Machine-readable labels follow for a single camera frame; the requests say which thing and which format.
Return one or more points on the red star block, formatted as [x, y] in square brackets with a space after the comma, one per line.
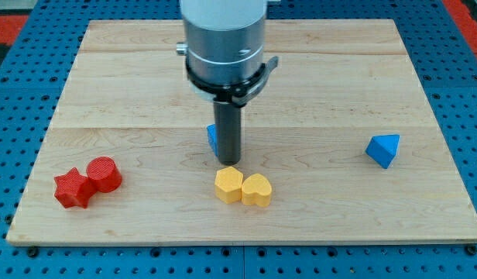
[74, 189]

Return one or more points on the yellow hexagon block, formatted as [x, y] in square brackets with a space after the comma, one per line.
[228, 185]

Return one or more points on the blue triangular prism block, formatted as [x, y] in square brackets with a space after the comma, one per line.
[383, 149]

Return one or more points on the yellow heart block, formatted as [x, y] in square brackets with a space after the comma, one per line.
[256, 190]

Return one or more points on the red cylinder block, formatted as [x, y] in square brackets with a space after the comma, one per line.
[104, 174]

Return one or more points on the blue cube block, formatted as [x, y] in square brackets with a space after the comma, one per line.
[211, 132]

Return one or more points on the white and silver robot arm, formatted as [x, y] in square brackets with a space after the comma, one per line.
[223, 50]

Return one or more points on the light wooden board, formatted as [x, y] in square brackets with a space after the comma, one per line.
[339, 83]

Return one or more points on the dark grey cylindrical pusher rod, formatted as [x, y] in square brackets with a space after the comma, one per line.
[228, 128]

